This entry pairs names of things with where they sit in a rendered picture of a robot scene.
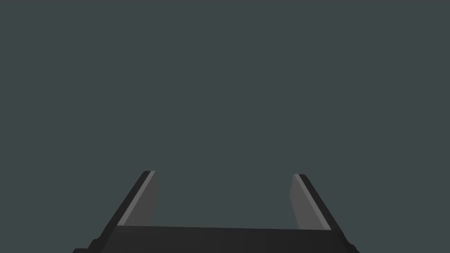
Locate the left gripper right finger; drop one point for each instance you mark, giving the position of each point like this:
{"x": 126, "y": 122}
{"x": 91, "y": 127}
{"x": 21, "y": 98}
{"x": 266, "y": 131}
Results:
{"x": 309, "y": 207}

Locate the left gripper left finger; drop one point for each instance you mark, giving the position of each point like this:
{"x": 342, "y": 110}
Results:
{"x": 139, "y": 203}

